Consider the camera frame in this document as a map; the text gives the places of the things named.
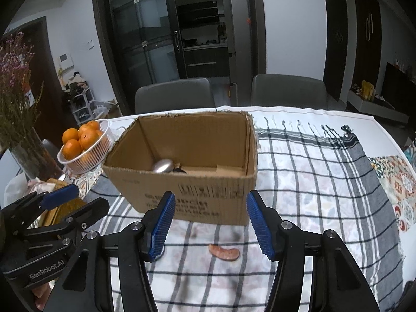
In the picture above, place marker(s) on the person's left hand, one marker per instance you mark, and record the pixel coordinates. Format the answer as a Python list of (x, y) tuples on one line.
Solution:
[(40, 299)]

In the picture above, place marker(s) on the red-brown curved piece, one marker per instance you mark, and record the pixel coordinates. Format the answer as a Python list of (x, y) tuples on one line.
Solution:
[(224, 254)]

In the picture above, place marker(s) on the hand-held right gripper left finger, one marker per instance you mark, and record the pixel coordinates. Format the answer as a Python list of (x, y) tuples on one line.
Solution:
[(161, 227)]

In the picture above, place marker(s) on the brown cardboard box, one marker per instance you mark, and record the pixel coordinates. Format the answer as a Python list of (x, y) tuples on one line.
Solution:
[(201, 188)]

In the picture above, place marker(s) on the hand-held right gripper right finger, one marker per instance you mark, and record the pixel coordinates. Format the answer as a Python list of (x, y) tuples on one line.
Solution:
[(260, 227)]

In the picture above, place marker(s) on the grey white plaid cloth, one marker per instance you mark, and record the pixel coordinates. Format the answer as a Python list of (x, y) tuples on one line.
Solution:
[(308, 185)]

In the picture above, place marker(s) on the glass vase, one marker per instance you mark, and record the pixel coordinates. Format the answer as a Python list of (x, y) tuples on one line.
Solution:
[(32, 159)]

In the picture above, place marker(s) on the white shoe rack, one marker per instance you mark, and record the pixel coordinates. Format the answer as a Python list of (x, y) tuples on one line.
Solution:
[(81, 104)]

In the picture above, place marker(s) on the woven wicker storage box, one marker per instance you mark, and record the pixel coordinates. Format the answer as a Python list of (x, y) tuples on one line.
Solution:
[(60, 209)]

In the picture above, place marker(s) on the black range hood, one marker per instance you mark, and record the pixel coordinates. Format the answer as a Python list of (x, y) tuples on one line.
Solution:
[(196, 13)]

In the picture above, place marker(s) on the silver round case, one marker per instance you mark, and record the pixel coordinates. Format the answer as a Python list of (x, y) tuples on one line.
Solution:
[(162, 165)]

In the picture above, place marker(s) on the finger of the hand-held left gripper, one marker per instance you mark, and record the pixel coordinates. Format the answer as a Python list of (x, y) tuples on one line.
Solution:
[(84, 211), (61, 193)]

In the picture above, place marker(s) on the black television cabinet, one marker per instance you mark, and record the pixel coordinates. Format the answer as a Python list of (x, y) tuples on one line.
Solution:
[(401, 84)]

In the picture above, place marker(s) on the white light switch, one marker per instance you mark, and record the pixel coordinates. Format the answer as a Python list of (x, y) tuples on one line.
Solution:
[(90, 44)]

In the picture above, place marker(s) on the glass sliding door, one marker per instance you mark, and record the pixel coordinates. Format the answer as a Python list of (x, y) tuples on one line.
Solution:
[(139, 39)]

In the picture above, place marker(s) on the grey dining chair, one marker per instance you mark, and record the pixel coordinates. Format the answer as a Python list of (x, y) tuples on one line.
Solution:
[(175, 96), (289, 91)]

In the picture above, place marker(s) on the dried purple flowers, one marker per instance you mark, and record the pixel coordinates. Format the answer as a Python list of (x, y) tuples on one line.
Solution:
[(16, 81)]

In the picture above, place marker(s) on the low grey cabinet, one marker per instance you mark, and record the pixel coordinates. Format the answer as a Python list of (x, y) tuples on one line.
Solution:
[(377, 107)]

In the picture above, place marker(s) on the white plastic fruit basket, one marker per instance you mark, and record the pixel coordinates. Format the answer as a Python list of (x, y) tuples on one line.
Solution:
[(97, 156)]

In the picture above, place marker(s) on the white wall panel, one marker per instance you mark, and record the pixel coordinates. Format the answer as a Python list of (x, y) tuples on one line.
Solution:
[(65, 61)]

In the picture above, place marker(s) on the dark wooden door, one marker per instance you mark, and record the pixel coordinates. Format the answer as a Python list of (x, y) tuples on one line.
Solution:
[(367, 39)]

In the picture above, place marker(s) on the yellow bag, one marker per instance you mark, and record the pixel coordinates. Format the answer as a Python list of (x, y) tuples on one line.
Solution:
[(368, 89)]

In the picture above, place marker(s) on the patterned tablecloth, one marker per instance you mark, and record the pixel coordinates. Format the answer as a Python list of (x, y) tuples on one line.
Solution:
[(396, 182)]

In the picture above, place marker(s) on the orange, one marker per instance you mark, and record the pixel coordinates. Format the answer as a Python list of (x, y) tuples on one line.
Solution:
[(88, 140), (71, 149), (70, 135), (91, 125)]

